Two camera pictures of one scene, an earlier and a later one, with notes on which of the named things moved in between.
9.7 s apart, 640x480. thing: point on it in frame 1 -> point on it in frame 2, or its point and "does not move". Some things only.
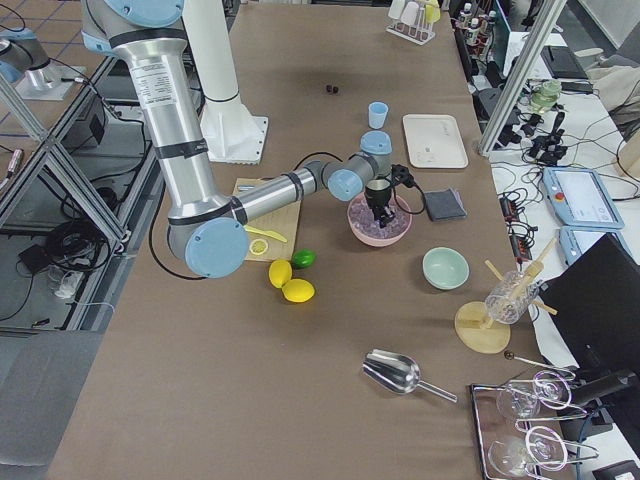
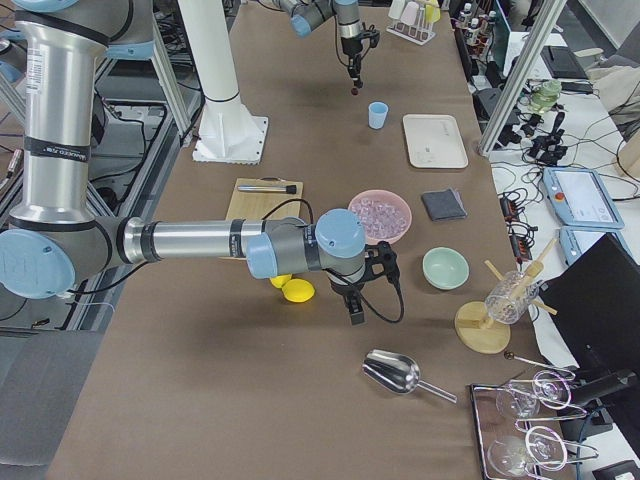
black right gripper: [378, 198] -> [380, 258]
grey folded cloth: [444, 205] does not move
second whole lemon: [298, 290] does not move
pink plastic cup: [410, 13] does not move
